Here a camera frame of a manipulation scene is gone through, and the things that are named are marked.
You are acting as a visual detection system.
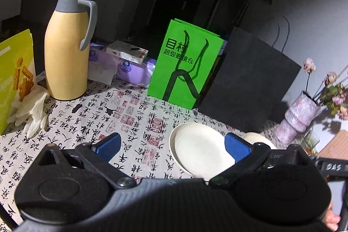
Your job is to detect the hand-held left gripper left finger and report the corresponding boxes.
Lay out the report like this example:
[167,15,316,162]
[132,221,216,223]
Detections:
[35,132,138,190]

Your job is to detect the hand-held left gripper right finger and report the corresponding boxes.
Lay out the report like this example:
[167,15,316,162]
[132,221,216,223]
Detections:
[208,132,313,190]

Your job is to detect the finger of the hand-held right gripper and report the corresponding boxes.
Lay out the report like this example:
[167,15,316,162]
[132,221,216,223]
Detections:
[309,154,324,167]

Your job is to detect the person's right hand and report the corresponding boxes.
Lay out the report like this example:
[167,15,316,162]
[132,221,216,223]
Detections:
[323,209,341,232]

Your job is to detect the clear glass cup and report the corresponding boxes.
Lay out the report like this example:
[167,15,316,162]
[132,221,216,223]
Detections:
[303,130,321,149]

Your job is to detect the pink hard case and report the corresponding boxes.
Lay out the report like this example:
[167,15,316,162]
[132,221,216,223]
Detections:
[317,130,348,160]

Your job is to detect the lilac ceramic vase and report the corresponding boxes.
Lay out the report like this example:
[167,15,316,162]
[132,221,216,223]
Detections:
[274,91,322,144]

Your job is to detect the dark grey paper bag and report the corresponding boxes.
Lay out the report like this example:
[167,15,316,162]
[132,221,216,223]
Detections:
[198,16,303,132]

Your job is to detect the pale lilac tissue pack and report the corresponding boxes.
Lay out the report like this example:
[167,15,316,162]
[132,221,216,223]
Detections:
[87,43,120,86]

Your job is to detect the green paper bag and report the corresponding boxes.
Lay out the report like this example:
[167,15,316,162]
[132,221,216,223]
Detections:
[147,18,225,110]

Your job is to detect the white rubber gloves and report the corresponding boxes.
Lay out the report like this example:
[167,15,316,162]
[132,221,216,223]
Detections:
[6,85,51,139]

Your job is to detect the small white flat box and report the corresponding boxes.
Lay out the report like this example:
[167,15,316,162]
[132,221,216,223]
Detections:
[105,40,149,64]

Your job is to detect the dried pink flowers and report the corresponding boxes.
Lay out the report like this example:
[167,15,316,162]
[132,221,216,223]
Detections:
[303,57,348,121]

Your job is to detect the yellow-green snack box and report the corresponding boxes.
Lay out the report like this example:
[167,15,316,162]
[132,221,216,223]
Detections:
[0,29,37,136]

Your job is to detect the dark tall cabinet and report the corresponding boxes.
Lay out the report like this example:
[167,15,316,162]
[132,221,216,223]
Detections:
[211,0,252,34]

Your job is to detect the dark door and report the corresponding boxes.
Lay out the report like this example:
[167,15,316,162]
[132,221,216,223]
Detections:
[148,0,211,39]

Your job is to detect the yellow thermos jug grey handle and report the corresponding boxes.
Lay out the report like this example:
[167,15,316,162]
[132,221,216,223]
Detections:
[44,0,98,101]

